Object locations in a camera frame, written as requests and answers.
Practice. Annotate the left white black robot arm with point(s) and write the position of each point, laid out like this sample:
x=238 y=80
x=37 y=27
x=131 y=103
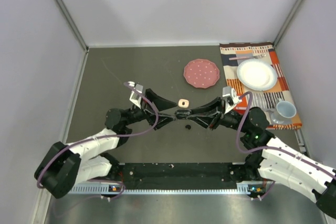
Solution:
x=66 y=165

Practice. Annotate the patterned orange cloth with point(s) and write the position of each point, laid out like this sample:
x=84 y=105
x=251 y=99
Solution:
x=264 y=99

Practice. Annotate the cream earbud charging case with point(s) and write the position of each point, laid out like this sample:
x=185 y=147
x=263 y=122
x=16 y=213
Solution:
x=183 y=103

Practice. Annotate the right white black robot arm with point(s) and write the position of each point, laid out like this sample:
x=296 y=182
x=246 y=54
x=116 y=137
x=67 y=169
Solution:
x=268 y=156

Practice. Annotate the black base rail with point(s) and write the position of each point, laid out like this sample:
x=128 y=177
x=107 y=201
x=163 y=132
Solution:
x=179 y=176

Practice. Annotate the pink dotted plate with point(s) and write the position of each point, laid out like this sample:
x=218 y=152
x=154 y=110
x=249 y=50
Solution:
x=201 y=73

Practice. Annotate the grey slotted cable duct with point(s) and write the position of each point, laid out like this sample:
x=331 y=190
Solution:
x=114 y=189

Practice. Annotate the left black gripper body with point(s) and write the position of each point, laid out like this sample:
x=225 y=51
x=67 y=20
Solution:
x=145 y=102

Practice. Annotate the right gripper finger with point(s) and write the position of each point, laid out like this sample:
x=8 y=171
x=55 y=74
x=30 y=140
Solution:
x=205 y=121
x=213 y=107

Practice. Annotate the light blue cup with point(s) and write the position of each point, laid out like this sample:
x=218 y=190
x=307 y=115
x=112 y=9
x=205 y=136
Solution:
x=284 y=112

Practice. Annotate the white paper plate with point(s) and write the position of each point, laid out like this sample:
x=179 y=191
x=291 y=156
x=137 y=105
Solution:
x=257 y=75

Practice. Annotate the pink handled utensil upper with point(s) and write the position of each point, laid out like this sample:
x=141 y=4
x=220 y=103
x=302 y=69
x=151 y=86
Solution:
x=240 y=58

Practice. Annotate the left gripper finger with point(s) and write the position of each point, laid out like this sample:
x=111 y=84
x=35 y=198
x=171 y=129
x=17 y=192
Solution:
x=163 y=120
x=160 y=102

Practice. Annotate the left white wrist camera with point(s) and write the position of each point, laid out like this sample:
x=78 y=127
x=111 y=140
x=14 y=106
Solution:
x=135 y=98

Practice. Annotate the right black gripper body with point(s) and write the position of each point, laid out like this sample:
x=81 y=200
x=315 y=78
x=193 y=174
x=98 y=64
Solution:
x=229 y=119

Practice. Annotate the black earbud charging case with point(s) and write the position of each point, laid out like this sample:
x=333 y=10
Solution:
x=182 y=114

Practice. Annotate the aluminium frame profile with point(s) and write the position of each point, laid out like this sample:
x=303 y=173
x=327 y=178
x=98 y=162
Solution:
x=243 y=204

